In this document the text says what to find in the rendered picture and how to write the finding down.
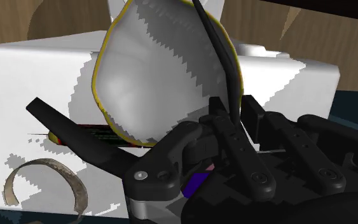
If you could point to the dark red green striped stick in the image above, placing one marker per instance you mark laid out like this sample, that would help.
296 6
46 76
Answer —
110 138

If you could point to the white toilet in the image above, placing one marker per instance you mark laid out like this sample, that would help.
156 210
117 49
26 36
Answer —
26 77

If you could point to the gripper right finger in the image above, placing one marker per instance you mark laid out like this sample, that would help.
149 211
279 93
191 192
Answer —
296 149

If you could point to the white bowl with yellow rim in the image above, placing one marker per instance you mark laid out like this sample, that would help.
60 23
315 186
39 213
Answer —
147 86

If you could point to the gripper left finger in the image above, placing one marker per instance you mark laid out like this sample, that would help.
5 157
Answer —
243 155

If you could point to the purple and pink block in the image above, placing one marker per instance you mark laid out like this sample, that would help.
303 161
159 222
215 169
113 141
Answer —
195 183

